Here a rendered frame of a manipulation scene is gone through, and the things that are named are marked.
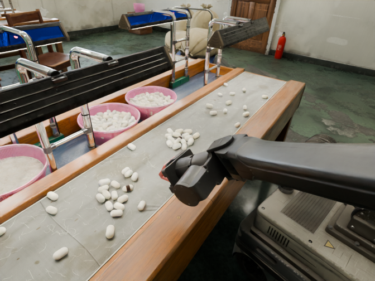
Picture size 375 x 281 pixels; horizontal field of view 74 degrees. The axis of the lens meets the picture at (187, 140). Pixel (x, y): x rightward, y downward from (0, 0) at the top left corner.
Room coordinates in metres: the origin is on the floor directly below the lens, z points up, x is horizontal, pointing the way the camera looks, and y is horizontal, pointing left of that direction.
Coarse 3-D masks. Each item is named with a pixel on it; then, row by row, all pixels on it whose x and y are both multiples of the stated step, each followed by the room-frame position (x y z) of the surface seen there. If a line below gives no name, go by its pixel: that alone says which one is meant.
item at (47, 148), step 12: (24, 60) 0.57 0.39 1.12; (72, 60) 0.71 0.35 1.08; (96, 60) 0.66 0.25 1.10; (24, 72) 0.59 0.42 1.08; (36, 72) 0.54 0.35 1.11; (48, 72) 0.51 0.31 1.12; (60, 72) 0.53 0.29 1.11; (84, 108) 0.72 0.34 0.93; (84, 120) 0.72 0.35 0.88; (84, 132) 0.70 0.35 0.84; (48, 144) 0.60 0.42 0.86; (60, 144) 0.63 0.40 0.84; (48, 156) 0.59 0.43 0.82
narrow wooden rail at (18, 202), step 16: (224, 80) 1.49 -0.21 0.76; (192, 96) 1.22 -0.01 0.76; (160, 112) 1.02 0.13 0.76; (176, 112) 1.06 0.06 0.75; (144, 128) 0.87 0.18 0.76; (112, 144) 0.75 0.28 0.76; (80, 160) 0.64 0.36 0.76; (96, 160) 0.66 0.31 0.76; (48, 176) 0.56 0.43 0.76; (64, 176) 0.56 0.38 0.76; (32, 192) 0.49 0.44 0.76; (0, 208) 0.43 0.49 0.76; (16, 208) 0.43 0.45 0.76; (0, 224) 0.39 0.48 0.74
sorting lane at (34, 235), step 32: (224, 96) 1.30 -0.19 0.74; (256, 96) 1.33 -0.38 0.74; (160, 128) 0.92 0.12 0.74; (192, 128) 0.94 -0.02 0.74; (224, 128) 0.95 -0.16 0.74; (128, 160) 0.69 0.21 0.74; (160, 160) 0.70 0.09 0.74; (64, 192) 0.52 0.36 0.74; (96, 192) 0.53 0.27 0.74; (128, 192) 0.53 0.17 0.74; (160, 192) 0.54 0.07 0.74; (32, 224) 0.40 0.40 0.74; (64, 224) 0.41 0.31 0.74; (96, 224) 0.41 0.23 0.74; (128, 224) 0.42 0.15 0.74; (0, 256) 0.31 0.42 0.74; (32, 256) 0.31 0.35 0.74; (64, 256) 0.32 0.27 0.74; (96, 256) 0.32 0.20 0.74
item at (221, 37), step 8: (240, 24) 1.34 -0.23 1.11; (248, 24) 1.41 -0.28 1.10; (256, 24) 1.49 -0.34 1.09; (264, 24) 1.59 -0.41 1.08; (216, 32) 1.13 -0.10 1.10; (224, 32) 1.17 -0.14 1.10; (232, 32) 1.23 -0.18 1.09; (240, 32) 1.29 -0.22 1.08; (248, 32) 1.37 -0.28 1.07; (256, 32) 1.45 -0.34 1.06; (216, 40) 1.13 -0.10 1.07; (224, 40) 1.14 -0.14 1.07; (232, 40) 1.20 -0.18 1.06; (240, 40) 1.27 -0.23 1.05; (216, 48) 1.13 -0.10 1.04; (224, 48) 1.13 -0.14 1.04
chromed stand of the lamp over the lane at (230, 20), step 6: (216, 18) 1.40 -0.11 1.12; (228, 18) 1.52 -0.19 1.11; (234, 18) 1.50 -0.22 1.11; (240, 18) 1.49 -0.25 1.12; (246, 18) 1.47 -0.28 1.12; (210, 24) 1.41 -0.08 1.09; (222, 24) 1.38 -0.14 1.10; (228, 24) 1.36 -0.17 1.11; (234, 24) 1.34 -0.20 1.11; (210, 30) 1.41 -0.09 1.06; (210, 36) 1.41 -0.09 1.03; (210, 48) 1.43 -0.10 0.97; (216, 66) 1.51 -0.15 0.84; (204, 72) 1.42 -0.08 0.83; (216, 72) 1.54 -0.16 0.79; (204, 78) 1.41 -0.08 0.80; (216, 78) 1.54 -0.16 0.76; (204, 84) 1.41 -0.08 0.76
